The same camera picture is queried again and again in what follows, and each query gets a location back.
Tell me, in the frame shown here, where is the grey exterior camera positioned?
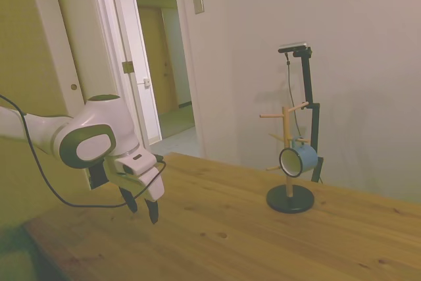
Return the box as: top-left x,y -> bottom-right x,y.
278,41 -> 310,54

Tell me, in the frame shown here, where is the wooden hallway door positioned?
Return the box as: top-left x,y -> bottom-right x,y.
137,5 -> 179,111

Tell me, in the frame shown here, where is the cream closet door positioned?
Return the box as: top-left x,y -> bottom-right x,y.
0,0 -> 93,193

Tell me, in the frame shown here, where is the wooden mug tree black base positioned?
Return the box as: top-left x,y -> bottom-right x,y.
259,101 -> 315,214

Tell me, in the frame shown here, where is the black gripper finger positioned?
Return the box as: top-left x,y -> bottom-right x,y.
143,198 -> 161,226
118,187 -> 138,213

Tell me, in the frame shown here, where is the blue enamel mug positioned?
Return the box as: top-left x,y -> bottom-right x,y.
278,144 -> 319,178

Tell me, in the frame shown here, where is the white door frame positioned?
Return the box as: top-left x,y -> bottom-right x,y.
84,0 -> 207,160

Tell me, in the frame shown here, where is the black camera stand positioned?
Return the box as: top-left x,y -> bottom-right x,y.
292,48 -> 325,184

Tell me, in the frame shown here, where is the thin exterior camera cable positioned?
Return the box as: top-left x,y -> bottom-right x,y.
285,51 -> 307,146

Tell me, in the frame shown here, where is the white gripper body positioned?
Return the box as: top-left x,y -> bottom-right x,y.
105,150 -> 166,202

